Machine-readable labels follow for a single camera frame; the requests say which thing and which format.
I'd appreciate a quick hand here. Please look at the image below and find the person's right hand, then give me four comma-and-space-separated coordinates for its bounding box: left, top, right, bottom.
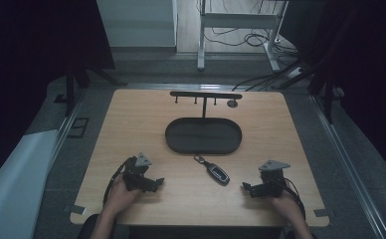
270, 193, 304, 223

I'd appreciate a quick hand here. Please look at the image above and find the black key rack with tray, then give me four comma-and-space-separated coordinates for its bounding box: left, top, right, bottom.
164, 91, 244, 155

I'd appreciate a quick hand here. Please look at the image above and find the tangle of black floor cables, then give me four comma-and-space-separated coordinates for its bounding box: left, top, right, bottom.
196, 0, 298, 58

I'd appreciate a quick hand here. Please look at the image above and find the white desk frame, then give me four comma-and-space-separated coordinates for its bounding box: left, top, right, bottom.
196, 0, 290, 74

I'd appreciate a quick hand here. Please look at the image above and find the white power strip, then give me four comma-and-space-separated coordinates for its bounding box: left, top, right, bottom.
286, 66, 303, 80

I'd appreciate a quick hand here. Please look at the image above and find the person's left hand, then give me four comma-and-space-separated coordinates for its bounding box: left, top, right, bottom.
104, 180, 143, 215

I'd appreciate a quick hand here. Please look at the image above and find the white cabinet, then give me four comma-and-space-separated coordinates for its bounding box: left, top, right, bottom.
96, 0, 179, 50

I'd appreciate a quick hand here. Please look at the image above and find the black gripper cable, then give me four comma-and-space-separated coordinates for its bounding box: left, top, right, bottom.
102, 155, 137, 206
270, 176, 307, 221

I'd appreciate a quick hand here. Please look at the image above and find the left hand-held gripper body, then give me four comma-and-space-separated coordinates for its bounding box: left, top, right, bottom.
122, 151, 153, 193

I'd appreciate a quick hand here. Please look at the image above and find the dark curtain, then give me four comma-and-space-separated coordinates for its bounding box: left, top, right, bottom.
279, 0, 386, 187
0, 0, 116, 192

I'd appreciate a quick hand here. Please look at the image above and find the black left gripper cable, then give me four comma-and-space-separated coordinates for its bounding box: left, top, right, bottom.
102, 155, 137, 206

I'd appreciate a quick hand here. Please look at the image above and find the black floor cable bundle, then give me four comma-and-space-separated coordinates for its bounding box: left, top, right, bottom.
231, 59, 302, 93

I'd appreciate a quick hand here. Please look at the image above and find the black metal stand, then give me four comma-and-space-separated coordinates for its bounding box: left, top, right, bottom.
63, 62, 128, 118
273, 58, 336, 125

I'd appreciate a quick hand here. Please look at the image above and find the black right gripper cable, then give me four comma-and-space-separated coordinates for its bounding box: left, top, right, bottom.
270, 176, 307, 221

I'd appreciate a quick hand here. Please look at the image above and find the metal floor rail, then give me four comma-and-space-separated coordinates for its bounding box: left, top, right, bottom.
308, 94, 386, 239
48, 89, 87, 170

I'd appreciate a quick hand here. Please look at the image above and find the white panel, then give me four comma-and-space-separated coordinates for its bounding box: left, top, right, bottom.
0, 128, 60, 239

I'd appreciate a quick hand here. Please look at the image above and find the black floor socket frame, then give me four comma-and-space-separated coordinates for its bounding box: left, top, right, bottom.
67, 117, 91, 139

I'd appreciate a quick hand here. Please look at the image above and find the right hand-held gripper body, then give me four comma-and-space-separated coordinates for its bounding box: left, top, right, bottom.
251, 159, 291, 199

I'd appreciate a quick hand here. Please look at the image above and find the black car key with keyring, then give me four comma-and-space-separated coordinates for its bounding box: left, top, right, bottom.
193, 153, 231, 186

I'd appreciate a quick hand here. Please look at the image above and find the person's dark clothing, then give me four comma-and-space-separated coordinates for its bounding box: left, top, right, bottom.
77, 213, 318, 239

